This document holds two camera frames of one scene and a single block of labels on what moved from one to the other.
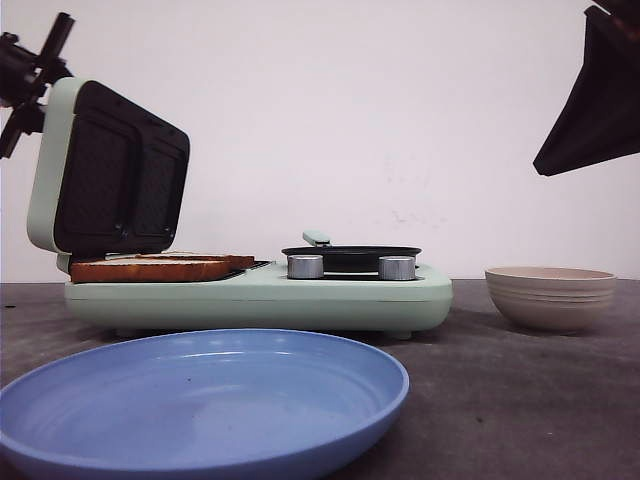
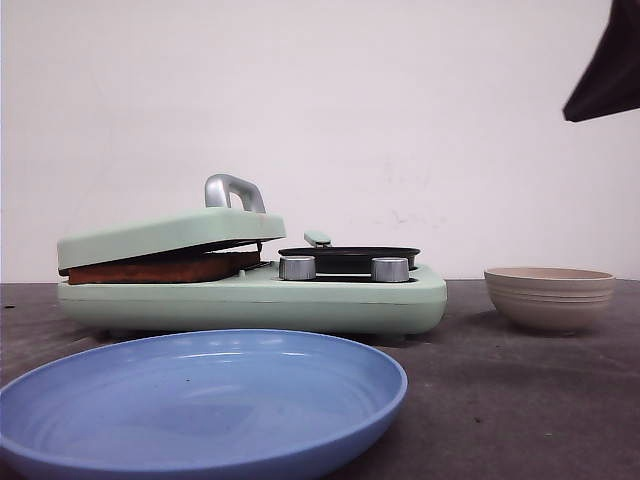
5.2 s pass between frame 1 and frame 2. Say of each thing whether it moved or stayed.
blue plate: stayed
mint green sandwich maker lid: moved
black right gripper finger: moved
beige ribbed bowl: stayed
